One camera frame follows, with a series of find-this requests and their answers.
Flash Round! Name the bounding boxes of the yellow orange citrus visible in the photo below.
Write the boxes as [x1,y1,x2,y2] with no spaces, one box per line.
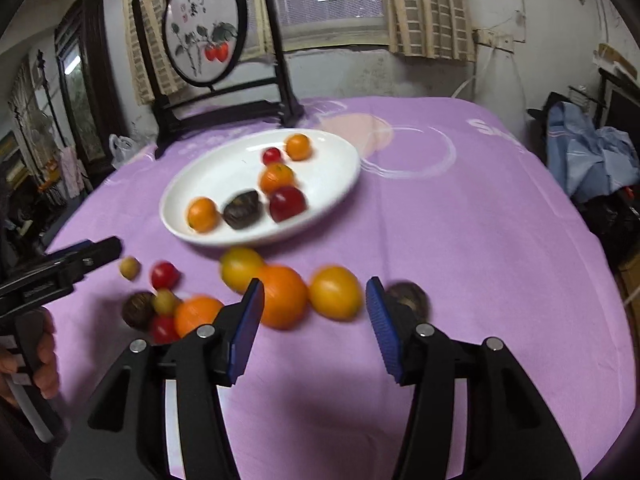
[307,266,364,321]

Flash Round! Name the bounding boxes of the dark brown passion fruit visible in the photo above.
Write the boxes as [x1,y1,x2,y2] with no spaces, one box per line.
[385,281,430,323]
[121,291,157,332]
[221,189,263,231]

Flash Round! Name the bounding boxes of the small orange mandarin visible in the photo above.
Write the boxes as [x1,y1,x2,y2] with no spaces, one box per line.
[285,132,313,162]
[187,196,221,233]
[258,162,296,195]
[174,296,225,339]

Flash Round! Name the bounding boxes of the black monitor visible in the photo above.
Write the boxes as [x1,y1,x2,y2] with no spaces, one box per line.
[600,70,640,136]

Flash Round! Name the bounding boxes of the blue clothing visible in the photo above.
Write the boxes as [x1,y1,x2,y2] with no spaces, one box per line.
[545,101,640,196]

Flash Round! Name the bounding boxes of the white plastic bag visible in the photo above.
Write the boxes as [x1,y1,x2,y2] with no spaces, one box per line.
[109,134,138,170]

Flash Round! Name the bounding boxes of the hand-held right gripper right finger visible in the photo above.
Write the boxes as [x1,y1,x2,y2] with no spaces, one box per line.
[365,276,583,480]

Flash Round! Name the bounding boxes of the dark red plum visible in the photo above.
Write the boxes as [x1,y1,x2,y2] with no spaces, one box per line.
[269,186,307,223]

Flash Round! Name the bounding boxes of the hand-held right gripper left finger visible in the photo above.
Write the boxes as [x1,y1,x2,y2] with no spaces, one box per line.
[52,278,266,480]

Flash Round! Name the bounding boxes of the person's left hand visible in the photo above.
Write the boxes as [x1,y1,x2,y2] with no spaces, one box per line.
[0,307,62,401]

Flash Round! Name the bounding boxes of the pink hanging cloth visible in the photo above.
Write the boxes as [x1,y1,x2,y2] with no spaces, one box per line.
[60,147,86,198]

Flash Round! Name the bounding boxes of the beige checked curtain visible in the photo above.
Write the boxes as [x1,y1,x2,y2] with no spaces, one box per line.
[382,0,476,61]
[125,0,173,106]

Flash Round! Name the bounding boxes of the purple tablecloth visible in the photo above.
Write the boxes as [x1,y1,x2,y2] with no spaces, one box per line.
[42,96,636,480]

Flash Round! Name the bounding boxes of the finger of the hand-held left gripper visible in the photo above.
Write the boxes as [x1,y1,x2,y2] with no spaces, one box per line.
[47,241,96,261]
[62,236,123,286]

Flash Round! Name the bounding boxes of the white oval plate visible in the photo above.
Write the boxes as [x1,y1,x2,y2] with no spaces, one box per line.
[159,128,362,247]

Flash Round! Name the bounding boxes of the large orange mandarin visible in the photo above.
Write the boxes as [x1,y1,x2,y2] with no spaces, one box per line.
[252,265,309,331]

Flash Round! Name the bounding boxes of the green yellow citrus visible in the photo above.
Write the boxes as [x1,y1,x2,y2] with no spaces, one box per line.
[220,247,267,295]

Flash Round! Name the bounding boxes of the dark wooden framed panel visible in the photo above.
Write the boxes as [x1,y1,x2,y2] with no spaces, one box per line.
[54,0,126,166]

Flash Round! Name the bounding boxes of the white wall socket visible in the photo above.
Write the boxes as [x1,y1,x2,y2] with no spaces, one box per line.
[474,30,516,52]

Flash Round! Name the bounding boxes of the white cable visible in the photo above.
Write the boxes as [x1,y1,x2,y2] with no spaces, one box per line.
[450,47,493,100]

